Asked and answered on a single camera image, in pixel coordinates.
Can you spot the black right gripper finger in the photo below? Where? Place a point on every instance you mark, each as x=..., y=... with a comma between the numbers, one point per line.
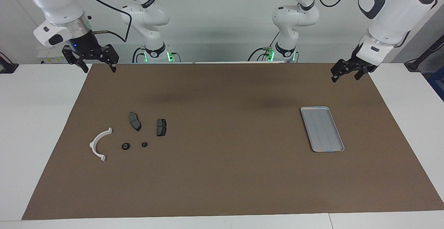
x=113, y=67
x=83, y=66

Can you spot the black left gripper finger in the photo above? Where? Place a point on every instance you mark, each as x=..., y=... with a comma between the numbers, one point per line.
x=334, y=77
x=358, y=75

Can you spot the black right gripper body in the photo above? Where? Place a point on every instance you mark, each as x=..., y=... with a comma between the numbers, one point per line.
x=86, y=50

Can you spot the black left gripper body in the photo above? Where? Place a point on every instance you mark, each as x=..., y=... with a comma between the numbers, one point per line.
x=347, y=66

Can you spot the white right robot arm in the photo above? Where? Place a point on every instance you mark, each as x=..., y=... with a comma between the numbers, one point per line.
x=59, y=3

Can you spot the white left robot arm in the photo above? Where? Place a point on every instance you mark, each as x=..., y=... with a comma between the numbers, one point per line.
x=395, y=10

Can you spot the silver metal tray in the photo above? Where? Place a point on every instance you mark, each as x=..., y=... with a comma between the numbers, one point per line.
x=322, y=130

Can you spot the white power strip box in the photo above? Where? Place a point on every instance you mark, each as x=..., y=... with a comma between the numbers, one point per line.
x=52, y=58

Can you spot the long dark brake pad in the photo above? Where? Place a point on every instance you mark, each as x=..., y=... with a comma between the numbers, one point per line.
x=134, y=120

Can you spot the short dark brake pad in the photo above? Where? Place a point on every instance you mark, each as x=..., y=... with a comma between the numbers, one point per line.
x=161, y=127

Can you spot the blue crate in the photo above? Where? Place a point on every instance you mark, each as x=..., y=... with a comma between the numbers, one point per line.
x=437, y=83

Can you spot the brown table mat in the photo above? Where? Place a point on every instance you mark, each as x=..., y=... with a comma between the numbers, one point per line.
x=222, y=173

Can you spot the black camera stand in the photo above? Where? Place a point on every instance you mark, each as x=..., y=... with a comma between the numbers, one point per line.
x=421, y=60

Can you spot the black table clamp mount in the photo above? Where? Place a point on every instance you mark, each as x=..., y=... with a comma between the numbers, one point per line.
x=7, y=67

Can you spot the white semicircular bracket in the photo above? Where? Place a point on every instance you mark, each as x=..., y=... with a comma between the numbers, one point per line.
x=93, y=145

